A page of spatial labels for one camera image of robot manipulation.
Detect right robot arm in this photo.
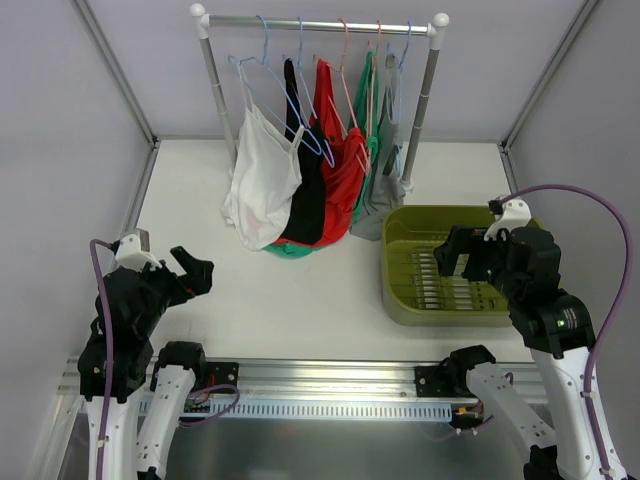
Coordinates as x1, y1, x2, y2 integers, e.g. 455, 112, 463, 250
434, 225, 628, 479

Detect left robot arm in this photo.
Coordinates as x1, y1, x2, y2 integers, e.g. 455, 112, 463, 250
77, 246, 214, 479

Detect light blue wire hanger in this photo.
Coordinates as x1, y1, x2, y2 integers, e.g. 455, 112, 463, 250
228, 14, 322, 156

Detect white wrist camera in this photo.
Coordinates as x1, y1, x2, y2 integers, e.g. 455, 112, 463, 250
115, 228, 162, 272
484, 198, 532, 241

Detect green tank top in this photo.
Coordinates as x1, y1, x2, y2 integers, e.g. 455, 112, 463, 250
265, 50, 379, 258

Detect white silver clothes rack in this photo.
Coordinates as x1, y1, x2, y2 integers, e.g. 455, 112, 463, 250
189, 3, 450, 193

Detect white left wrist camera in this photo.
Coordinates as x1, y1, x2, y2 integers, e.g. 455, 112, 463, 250
115, 228, 162, 272

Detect red tank top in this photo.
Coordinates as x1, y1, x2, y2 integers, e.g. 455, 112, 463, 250
284, 59, 368, 258

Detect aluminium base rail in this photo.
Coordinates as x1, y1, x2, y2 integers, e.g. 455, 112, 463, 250
55, 355, 556, 401

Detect pink wire hanger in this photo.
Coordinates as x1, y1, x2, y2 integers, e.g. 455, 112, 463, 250
313, 17, 370, 175

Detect white tank top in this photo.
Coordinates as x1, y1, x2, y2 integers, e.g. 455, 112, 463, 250
221, 65, 304, 251

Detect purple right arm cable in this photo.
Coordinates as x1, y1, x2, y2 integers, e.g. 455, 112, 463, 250
502, 184, 633, 480

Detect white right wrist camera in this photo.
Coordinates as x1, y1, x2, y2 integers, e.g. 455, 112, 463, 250
484, 198, 532, 241

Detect grey tank top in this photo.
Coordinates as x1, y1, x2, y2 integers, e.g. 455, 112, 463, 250
348, 52, 406, 243

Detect olive green plastic basket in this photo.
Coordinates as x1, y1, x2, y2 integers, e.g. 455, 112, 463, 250
381, 205, 511, 328

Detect white slotted cable duct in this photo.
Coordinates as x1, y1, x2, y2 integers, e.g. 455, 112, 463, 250
137, 397, 455, 422

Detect salmon wire hanger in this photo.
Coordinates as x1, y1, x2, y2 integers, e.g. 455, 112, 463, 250
366, 20, 381, 159

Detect black tank top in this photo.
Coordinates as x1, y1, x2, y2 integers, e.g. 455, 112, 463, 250
281, 58, 326, 245

